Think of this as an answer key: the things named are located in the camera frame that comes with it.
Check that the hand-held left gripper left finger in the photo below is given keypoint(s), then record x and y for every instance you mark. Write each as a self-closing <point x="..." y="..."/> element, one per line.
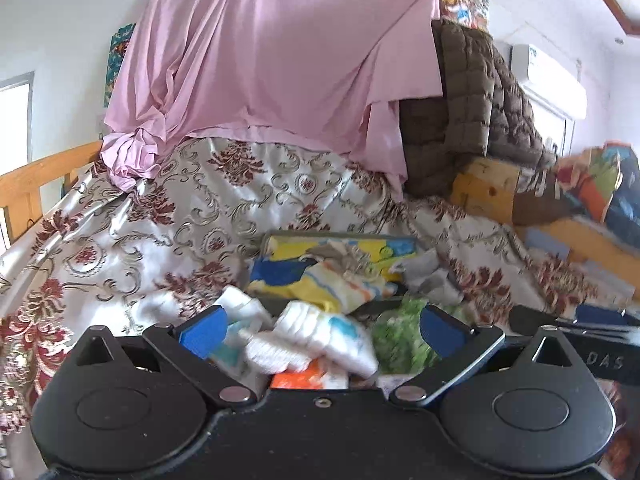
<point x="202" y="332"/>

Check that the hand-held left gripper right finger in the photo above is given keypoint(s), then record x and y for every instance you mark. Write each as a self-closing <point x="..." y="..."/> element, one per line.
<point x="442" y="332"/>

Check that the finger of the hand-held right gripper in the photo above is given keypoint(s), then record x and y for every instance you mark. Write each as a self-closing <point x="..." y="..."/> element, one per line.
<point x="545" y="317"/>

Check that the white sock with teal print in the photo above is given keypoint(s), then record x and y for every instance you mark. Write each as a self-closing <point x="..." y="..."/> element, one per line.
<point x="240" y="320"/>

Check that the grey sock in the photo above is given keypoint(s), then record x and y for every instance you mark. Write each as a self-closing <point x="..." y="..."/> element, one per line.
<point x="430" y="275"/>

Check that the cartoon printed grey box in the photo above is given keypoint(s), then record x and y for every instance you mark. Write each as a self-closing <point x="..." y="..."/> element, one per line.
<point x="285" y="272"/>

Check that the white ribbed sock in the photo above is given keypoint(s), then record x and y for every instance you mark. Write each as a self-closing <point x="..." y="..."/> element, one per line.
<point x="305" y="335"/>

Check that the yellow striped sock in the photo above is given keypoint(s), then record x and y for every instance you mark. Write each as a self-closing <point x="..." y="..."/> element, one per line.
<point x="345" y="287"/>

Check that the orange and white box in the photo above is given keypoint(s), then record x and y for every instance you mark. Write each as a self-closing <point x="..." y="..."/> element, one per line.
<point x="305" y="377"/>

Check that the beige patterned sock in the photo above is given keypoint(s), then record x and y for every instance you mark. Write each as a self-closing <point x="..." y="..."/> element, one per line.
<point x="345" y="257"/>

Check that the brown printed cloth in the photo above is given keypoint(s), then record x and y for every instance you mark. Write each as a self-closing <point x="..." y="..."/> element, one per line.
<point x="540" y="200"/>

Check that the floral satin blanket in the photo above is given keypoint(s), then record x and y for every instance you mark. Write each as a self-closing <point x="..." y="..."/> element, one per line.
<point x="125" y="240"/>

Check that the colourful printed quilt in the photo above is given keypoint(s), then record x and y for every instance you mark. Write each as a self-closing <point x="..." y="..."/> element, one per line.
<point x="600" y="185"/>

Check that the brown quilted jacket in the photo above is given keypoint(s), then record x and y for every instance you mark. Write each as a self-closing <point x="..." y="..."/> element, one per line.
<point x="465" y="110"/>

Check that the white air conditioner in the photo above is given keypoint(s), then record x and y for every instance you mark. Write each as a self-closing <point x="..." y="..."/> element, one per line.
<point x="550" y="80"/>

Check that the pink bed sheet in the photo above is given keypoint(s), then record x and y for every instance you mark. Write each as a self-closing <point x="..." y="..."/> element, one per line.
<point x="280" y="60"/>

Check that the grey framed window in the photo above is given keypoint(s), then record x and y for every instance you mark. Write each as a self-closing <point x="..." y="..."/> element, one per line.
<point x="15" y="120"/>

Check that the wooden slatted bed rail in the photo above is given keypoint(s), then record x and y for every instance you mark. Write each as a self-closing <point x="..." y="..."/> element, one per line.
<point x="35" y="180"/>

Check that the teal wall poster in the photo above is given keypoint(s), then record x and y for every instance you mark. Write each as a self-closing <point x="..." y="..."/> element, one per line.
<point x="119" y="60"/>

